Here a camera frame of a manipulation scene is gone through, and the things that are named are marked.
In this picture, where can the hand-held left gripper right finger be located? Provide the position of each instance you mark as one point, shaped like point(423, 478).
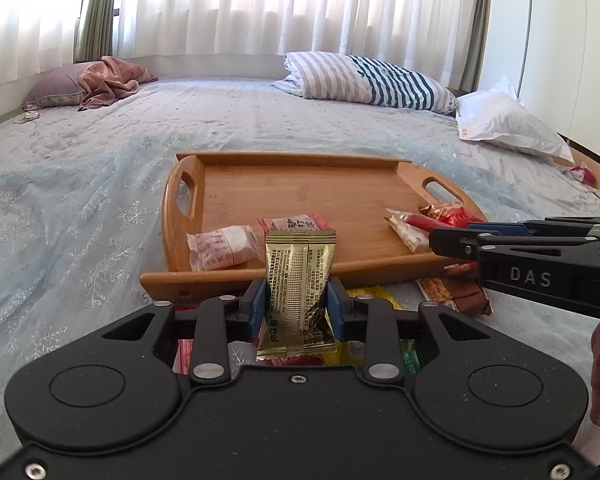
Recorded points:
point(337, 307)

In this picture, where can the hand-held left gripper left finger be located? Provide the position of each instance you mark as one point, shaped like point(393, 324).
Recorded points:
point(257, 307)

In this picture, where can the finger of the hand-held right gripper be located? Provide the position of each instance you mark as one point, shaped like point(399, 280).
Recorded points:
point(495, 228)
point(455, 245)

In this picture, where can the red packet with gold stripes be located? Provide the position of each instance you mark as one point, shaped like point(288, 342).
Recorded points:
point(450, 217)

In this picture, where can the red and white slim packet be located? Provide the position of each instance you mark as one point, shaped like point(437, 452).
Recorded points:
point(410, 235)

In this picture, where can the gold foil snack packet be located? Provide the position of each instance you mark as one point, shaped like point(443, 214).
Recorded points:
point(295, 280)

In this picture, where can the white packet with red print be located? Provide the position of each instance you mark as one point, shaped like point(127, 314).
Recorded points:
point(225, 250)

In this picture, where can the pink packet with tan cake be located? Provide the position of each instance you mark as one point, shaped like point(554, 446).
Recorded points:
point(292, 222)

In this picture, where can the red biscuit packet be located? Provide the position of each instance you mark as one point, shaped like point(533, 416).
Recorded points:
point(470, 297)

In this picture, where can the green pea snack packet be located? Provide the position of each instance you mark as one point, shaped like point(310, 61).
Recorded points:
point(410, 357)

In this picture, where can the large red bar packet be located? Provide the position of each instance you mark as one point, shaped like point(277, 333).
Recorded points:
point(184, 357)

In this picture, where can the small red white bag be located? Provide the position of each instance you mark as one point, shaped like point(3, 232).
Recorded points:
point(581, 174)

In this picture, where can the white plastic bag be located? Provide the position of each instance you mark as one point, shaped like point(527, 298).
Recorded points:
point(505, 120)

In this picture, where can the dark bedside table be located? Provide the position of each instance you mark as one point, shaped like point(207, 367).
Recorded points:
point(458, 93)

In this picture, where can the striped folded duvet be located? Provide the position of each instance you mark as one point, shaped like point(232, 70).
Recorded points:
point(360, 80)

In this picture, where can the green curtain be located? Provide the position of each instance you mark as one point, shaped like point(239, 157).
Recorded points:
point(97, 10)
point(475, 25)

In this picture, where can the pink brown crumpled cloth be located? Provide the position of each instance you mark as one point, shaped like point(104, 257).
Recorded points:
point(110, 80)

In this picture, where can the white sheer curtain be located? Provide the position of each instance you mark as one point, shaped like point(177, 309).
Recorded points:
point(280, 5)

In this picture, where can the small pale trinket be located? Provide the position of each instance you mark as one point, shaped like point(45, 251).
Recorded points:
point(27, 117)

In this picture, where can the purple pillow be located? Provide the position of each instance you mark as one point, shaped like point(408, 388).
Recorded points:
point(55, 85)

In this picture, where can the wooden bed frame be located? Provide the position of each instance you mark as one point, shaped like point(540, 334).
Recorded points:
point(587, 152)

